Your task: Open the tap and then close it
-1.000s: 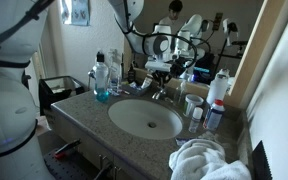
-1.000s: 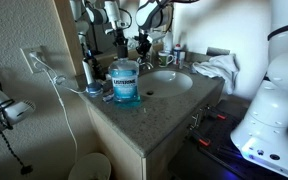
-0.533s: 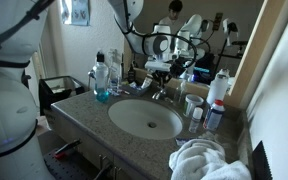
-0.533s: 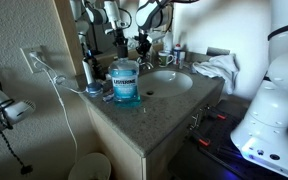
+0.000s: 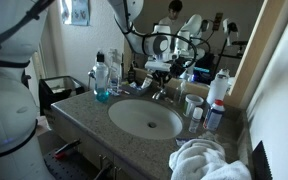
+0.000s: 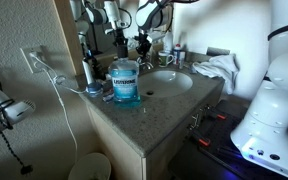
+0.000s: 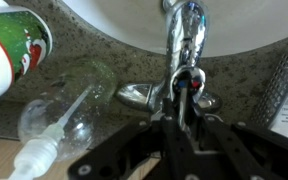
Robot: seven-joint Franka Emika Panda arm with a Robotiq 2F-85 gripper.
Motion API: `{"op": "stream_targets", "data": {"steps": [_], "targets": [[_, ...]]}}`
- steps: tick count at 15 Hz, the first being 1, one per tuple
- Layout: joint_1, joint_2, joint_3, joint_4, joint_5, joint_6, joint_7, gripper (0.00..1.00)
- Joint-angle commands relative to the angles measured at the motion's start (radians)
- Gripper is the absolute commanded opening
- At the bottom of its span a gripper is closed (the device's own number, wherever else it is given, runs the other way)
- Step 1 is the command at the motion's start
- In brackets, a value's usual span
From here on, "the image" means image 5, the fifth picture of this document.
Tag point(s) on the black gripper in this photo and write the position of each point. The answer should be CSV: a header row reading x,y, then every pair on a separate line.
x,y
165,70

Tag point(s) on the chrome sink tap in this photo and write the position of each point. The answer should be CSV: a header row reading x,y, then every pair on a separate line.
x,y
159,95

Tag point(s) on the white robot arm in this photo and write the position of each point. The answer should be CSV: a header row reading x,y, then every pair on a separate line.
x,y
7,100

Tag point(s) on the green red white mug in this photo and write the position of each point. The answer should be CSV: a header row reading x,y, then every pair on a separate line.
x,y
192,104

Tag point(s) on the white oval sink basin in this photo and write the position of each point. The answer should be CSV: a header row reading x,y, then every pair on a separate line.
x,y
144,118

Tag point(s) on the slim pale bottle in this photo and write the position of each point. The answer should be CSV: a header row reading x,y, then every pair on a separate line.
x,y
114,75

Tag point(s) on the small white plastic bottle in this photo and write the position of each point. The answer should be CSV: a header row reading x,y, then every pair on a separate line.
x,y
195,120

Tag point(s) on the white insulated water bottle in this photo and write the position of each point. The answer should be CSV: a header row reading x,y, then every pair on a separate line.
x,y
218,87

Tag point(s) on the bottle with red cap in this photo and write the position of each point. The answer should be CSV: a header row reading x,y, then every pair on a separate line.
x,y
214,115

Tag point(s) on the small blue white packet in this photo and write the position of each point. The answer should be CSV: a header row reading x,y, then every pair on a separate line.
x,y
182,141

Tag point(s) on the blue mouthwash bottle black cap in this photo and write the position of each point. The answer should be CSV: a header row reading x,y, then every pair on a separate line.
x,y
101,80

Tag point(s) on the granite top vanity cabinet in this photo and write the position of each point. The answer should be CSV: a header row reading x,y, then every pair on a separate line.
x,y
94,120

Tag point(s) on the white crumpled towel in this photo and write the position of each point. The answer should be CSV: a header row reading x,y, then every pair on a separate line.
x,y
204,160

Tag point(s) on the waste bin with liner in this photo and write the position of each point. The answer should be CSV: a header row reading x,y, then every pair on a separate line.
x,y
60,91

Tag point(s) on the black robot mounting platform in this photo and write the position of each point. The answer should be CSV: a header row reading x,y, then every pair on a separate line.
x,y
64,168

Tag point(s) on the wall mirror wooden frame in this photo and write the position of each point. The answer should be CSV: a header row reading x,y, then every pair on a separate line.
x,y
250,50

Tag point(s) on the framed wall picture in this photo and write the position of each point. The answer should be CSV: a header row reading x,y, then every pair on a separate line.
x,y
75,11

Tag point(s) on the black ribbed wall object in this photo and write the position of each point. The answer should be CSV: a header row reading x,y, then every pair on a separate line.
x,y
261,161

